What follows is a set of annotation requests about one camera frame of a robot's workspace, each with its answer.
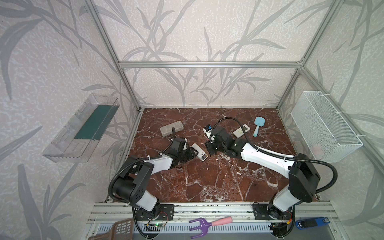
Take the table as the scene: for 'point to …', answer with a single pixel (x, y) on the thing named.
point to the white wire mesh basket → (328, 134)
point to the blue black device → (307, 223)
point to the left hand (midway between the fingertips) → (198, 149)
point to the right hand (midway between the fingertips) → (206, 138)
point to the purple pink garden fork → (205, 224)
